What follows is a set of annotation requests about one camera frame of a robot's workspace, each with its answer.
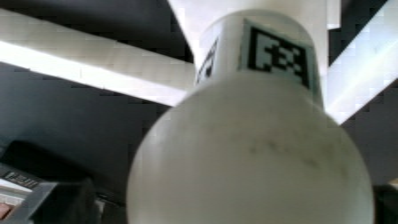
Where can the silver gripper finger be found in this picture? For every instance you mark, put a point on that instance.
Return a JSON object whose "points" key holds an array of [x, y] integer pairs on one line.
{"points": [[24, 193]]}

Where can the white lamp bulb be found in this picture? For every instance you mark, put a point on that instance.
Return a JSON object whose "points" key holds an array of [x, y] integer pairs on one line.
{"points": [[248, 160]]}

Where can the white U-shaped fence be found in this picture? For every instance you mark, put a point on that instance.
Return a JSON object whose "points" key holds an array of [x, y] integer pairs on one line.
{"points": [[92, 60]]}

